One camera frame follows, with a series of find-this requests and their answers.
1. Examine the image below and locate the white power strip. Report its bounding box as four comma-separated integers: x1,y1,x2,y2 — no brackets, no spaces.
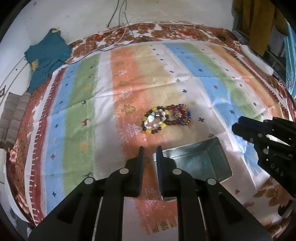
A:
240,44,273,76

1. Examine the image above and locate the white charging cable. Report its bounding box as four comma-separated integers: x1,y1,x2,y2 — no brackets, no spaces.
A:
111,22,135,45

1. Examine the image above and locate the brown floral bedsheet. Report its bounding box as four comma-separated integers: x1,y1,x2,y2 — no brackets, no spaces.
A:
5,23,295,240

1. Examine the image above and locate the mustard yellow hanging garment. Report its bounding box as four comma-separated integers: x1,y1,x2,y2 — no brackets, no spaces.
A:
233,0,288,56

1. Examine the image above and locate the light blue hanging cloth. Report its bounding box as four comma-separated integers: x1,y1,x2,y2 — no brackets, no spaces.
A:
285,23,295,96

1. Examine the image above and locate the teal blue garment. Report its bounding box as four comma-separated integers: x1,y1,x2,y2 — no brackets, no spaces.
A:
25,29,71,93

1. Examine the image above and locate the yellow and brown bead bracelet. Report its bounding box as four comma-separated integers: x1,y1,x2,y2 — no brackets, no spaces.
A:
141,106,171,136

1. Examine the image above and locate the multicolour bead bracelet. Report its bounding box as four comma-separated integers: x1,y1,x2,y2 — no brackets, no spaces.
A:
173,104,192,126

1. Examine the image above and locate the dark red bead bracelet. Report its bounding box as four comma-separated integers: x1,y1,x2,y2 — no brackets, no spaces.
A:
165,104,186,126

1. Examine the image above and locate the silver metal tin box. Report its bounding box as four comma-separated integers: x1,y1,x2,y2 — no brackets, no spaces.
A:
152,136,233,202

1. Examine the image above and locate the striped colourful bed cloth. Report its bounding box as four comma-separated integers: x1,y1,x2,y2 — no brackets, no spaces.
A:
25,41,292,235

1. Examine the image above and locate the white stone bead bracelet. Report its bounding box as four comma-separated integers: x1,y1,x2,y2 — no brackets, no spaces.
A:
145,110,168,129

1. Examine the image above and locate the grey striped pillow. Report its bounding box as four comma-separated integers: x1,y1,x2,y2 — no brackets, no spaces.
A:
1,92,31,150

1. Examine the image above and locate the black power cable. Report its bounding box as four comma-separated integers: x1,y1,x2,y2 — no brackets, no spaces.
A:
64,0,149,65

